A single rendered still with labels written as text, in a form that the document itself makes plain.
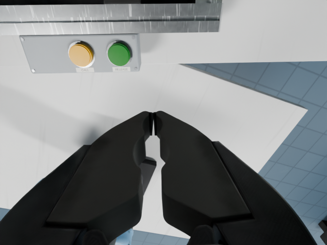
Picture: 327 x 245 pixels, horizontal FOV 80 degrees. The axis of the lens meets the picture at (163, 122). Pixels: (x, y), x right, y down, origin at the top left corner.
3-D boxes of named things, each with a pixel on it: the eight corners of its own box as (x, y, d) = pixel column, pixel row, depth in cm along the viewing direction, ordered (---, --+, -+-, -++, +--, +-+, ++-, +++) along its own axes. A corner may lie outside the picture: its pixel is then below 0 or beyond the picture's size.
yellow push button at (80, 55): (96, 64, 38) (93, 66, 37) (75, 64, 38) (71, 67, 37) (91, 42, 36) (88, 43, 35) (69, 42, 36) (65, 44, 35)
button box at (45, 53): (141, 64, 44) (139, 72, 39) (45, 66, 43) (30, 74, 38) (139, 29, 40) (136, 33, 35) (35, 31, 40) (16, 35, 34)
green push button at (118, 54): (131, 63, 39) (130, 66, 37) (111, 63, 38) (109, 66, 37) (129, 42, 37) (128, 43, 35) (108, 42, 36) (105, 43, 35)
